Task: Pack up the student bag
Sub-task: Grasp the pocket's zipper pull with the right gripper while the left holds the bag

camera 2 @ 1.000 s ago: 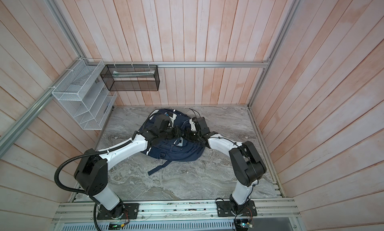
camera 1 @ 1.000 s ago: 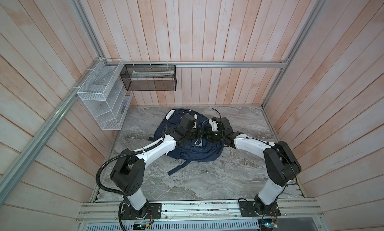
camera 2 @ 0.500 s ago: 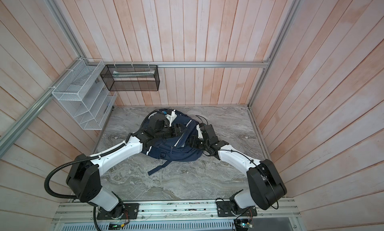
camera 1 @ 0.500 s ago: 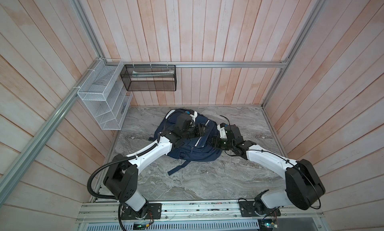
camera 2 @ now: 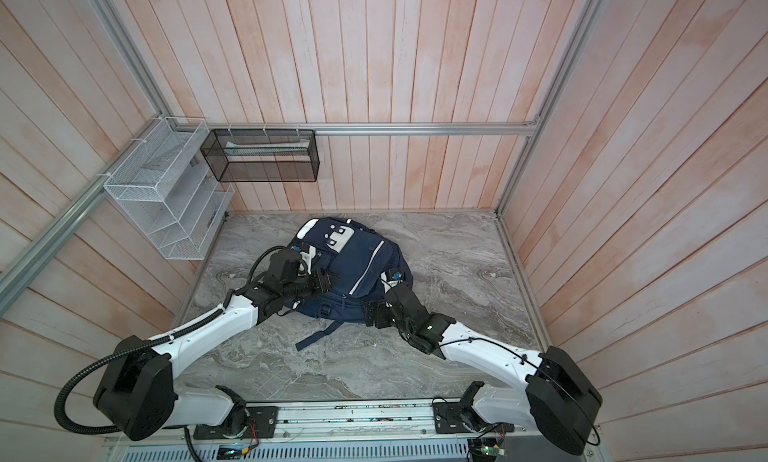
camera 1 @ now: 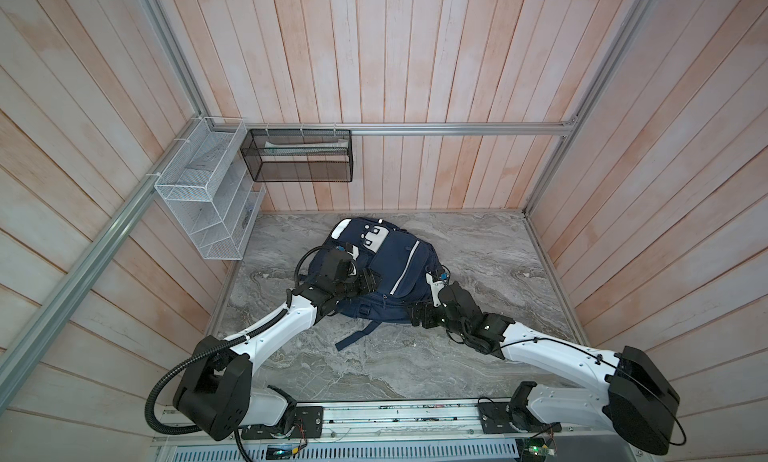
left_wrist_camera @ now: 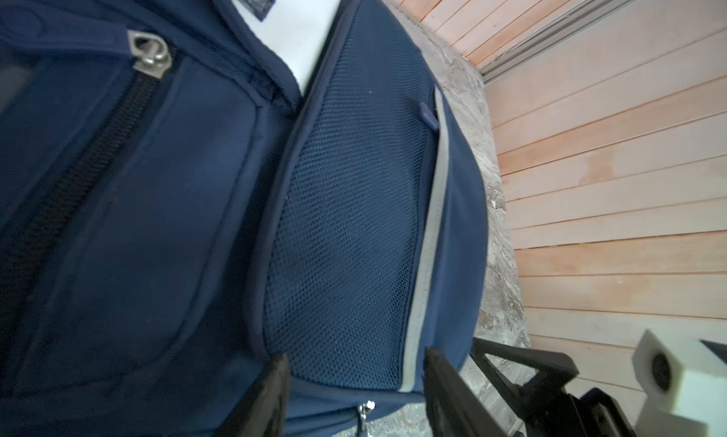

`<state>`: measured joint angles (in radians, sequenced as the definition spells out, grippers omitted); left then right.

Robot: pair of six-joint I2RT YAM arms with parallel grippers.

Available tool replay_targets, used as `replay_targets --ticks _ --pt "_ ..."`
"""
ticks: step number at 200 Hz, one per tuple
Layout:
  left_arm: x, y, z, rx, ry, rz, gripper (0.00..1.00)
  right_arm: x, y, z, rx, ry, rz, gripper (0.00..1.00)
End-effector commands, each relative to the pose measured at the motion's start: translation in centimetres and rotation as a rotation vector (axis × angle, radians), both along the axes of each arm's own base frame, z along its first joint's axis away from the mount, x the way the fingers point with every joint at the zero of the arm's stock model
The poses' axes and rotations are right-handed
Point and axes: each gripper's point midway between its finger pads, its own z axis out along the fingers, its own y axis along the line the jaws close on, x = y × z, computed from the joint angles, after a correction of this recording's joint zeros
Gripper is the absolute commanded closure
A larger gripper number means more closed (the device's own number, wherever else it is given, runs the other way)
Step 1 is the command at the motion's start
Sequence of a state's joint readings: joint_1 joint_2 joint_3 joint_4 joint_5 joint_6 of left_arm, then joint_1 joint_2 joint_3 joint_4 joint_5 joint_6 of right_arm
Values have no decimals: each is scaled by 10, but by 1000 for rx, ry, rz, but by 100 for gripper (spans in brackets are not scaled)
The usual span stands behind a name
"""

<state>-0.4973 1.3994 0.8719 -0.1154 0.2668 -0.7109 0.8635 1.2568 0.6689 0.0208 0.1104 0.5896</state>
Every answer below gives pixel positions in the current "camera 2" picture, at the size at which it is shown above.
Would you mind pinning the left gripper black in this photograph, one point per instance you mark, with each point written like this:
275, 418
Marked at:
322, 284

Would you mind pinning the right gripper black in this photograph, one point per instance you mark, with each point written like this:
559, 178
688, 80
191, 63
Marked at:
381, 306

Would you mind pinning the navy blue student backpack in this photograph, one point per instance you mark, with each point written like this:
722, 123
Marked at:
358, 255

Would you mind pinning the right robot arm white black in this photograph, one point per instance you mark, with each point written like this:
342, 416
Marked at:
546, 389

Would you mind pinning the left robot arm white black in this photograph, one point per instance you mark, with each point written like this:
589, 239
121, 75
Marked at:
137, 392

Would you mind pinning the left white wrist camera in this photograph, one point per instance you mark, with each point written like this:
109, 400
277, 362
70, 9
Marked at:
307, 253

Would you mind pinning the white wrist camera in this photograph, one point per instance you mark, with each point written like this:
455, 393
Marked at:
307, 253
391, 278

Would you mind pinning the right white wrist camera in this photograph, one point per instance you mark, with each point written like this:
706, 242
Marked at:
391, 278

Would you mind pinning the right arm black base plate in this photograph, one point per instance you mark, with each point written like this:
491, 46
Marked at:
458, 418

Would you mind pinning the aluminium front rail frame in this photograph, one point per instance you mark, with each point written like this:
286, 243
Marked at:
368, 430

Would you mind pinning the white wire mesh shelf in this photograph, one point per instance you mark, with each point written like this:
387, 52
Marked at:
169, 191

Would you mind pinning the black mesh wall basket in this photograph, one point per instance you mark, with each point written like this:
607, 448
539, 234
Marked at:
262, 155

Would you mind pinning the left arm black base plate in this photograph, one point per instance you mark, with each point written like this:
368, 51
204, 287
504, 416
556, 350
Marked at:
253, 422

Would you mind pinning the horizontal aluminium wall rail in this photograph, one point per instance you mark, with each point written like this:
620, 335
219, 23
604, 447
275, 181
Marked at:
392, 129

